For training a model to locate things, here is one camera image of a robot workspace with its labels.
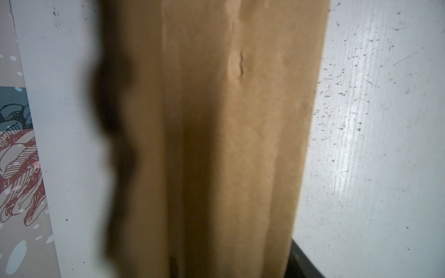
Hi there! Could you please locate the brown cardboard box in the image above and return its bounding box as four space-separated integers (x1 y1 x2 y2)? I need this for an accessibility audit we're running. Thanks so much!
91 1 330 278

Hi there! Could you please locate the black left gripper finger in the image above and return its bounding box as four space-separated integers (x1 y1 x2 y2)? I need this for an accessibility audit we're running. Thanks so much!
284 240 324 278

